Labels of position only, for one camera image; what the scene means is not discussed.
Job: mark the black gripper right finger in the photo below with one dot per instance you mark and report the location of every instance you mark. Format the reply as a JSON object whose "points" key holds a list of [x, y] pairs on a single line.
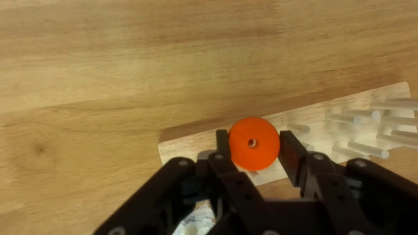
{"points": [[322, 177]]}

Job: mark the wooden rack with white pegs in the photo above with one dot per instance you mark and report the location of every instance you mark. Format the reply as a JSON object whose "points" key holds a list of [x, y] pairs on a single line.
{"points": [[196, 145]]}

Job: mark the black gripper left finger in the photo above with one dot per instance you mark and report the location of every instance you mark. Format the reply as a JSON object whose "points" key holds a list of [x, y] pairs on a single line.
{"points": [[226, 183]]}

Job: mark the orange disk with hole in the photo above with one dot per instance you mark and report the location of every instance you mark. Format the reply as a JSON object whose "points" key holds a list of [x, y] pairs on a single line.
{"points": [[262, 151]]}

